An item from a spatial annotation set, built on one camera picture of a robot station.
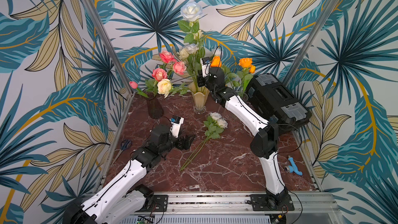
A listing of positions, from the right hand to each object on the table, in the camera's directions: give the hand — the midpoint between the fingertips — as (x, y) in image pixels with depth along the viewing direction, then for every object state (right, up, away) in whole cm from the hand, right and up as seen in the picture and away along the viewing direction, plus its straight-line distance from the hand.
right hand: (200, 69), depth 83 cm
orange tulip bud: (+27, -4, +4) cm, 28 cm away
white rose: (+8, -29, +17) cm, 35 cm away
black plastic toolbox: (+45, -16, +11) cm, 49 cm away
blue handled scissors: (-45, -43, +8) cm, 62 cm away
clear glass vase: (+27, -14, +11) cm, 33 cm away
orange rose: (+24, +4, +2) cm, 25 cm away
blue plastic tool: (+50, -53, -1) cm, 73 cm away
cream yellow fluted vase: (0, -14, +7) cm, 16 cm away
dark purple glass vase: (-29, -20, +14) cm, 38 cm away
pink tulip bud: (-35, -9, -2) cm, 36 cm away
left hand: (-6, -34, -8) cm, 36 cm away
